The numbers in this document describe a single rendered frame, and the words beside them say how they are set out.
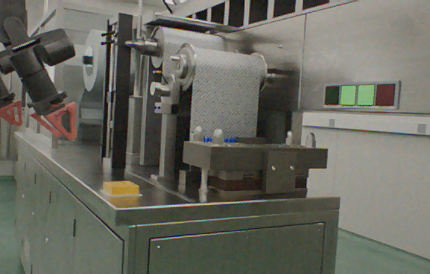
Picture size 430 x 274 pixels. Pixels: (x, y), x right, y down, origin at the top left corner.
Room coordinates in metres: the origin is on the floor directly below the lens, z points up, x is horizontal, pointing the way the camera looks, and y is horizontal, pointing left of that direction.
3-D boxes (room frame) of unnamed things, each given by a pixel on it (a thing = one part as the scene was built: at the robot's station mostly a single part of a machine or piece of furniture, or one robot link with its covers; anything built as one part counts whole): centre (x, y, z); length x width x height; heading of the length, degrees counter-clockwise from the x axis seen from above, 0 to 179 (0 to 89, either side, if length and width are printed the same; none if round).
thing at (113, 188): (1.07, 0.22, 0.91); 0.07 x 0.07 x 0.02; 30
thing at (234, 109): (1.33, -0.03, 1.11); 0.23 x 0.01 x 0.18; 120
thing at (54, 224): (2.17, 0.52, 0.43); 2.52 x 0.64 x 0.86; 30
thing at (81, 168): (2.16, 0.53, 0.88); 2.52 x 0.66 x 0.04; 30
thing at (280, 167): (1.17, -0.19, 0.96); 0.10 x 0.03 x 0.11; 120
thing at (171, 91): (1.33, 0.15, 1.05); 0.06 x 0.05 x 0.31; 120
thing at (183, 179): (1.33, -0.04, 0.92); 0.28 x 0.04 x 0.04; 120
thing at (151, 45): (1.53, 0.24, 1.33); 0.06 x 0.06 x 0.06; 30
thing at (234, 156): (1.25, -0.13, 1.00); 0.40 x 0.16 x 0.06; 120
